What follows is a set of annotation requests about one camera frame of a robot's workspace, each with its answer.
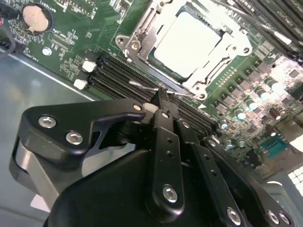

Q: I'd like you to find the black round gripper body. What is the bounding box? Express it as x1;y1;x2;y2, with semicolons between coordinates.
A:
44;148;225;227

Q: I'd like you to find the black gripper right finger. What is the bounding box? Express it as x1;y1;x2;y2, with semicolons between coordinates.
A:
165;93;297;227

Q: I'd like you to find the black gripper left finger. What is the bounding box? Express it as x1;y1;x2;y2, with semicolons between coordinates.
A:
9;90;186;218

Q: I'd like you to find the silver-topped CPU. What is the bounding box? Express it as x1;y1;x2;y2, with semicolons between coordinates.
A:
151;10;225;79

